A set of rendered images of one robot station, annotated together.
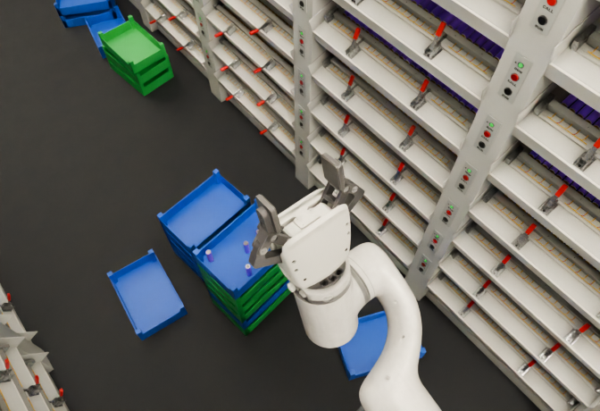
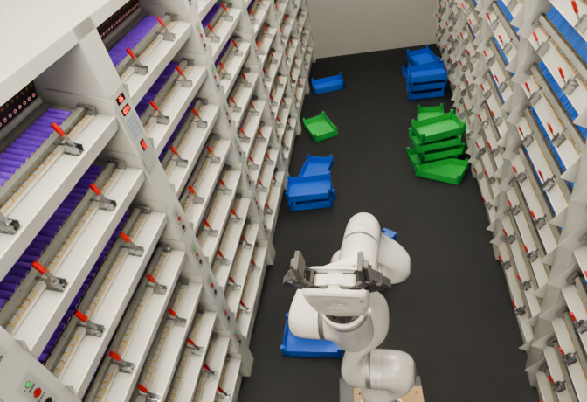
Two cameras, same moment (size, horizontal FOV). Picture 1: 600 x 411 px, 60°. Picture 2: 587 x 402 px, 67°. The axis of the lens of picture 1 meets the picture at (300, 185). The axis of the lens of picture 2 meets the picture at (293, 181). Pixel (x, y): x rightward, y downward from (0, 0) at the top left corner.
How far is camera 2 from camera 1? 66 cm
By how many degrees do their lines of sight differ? 74
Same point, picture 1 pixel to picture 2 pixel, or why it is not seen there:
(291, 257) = not seen: hidden behind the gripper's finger
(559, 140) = (80, 355)
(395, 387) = (354, 259)
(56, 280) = not seen: outside the picture
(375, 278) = not seen: hidden behind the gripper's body
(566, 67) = (31, 337)
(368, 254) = (301, 310)
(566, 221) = (134, 350)
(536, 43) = (11, 365)
